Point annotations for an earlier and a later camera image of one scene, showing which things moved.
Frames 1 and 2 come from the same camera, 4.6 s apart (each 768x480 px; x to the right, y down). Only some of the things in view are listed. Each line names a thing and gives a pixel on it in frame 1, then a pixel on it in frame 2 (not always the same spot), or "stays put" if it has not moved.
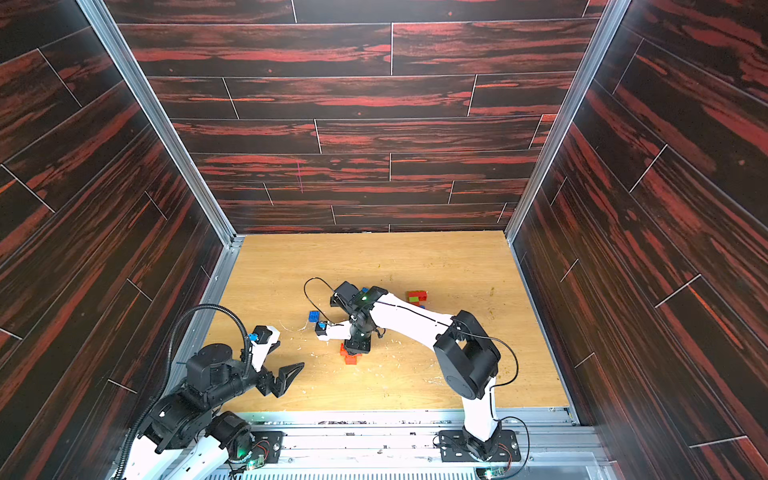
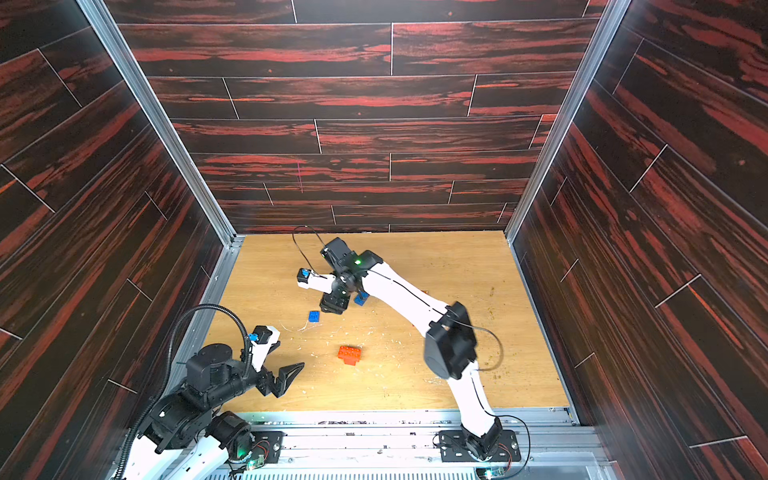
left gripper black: x=282 y=383 stays put
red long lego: x=344 y=352 stays put
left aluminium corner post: x=132 y=72 stays put
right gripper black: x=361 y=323 -> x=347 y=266
